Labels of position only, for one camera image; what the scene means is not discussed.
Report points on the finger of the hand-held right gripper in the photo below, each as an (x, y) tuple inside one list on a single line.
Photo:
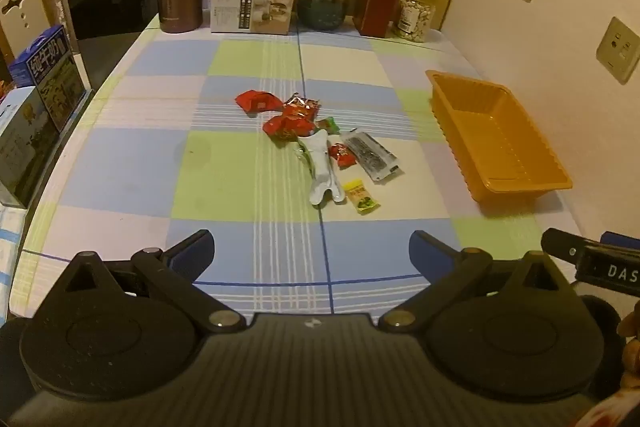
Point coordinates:
[(620, 239), (562, 246)]

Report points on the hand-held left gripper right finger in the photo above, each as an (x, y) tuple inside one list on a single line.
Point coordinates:
[(430, 252)]

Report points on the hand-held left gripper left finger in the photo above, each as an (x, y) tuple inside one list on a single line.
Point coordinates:
[(192, 249)]

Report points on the clear dark seaweed packet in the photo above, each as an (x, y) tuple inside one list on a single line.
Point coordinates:
[(372, 154)]

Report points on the orange plastic tray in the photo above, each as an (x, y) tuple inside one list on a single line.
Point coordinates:
[(500, 142)]

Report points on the small red snack packet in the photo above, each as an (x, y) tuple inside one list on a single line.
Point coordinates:
[(342, 154)]

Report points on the white silver snack packet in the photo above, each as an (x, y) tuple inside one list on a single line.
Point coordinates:
[(322, 167)]

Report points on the large red snack packet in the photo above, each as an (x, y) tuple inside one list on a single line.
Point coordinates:
[(287, 127)]

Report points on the person's right forearm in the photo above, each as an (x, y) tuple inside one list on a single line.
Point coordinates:
[(612, 412)]

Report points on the person's right hand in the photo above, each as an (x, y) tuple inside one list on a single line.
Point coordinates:
[(632, 352)]

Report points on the small yellow snack packet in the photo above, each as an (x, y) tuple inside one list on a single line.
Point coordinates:
[(361, 197)]

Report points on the checked pastel tablecloth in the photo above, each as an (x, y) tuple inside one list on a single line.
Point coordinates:
[(125, 157)]

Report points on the plain red snack packet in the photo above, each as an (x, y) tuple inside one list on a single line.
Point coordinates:
[(256, 101)]

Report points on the green candy wrapper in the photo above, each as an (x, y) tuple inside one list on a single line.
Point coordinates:
[(327, 125)]

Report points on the shiny red foil candy packet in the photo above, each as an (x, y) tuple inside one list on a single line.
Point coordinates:
[(301, 105)]

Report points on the white blue patterned cloth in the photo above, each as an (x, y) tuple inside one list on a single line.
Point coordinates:
[(9, 252)]

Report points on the light blue cardboard box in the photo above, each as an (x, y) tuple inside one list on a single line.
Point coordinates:
[(22, 147)]

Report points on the blue milk carton box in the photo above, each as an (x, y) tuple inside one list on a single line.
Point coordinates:
[(47, 72)]

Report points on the plastic jar of nuts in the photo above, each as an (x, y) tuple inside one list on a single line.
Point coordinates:
[(415, 14)]

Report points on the dark red paper carton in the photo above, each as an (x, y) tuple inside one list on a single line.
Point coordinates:
[(375, 7)]

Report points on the white cardboard box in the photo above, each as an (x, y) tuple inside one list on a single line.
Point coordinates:
[(250, 2)]

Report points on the white wooden chair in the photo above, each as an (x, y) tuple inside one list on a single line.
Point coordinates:
[(20, 7)]

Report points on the beige wall data socket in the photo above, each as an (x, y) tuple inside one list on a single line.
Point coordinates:
[(620, 49)]

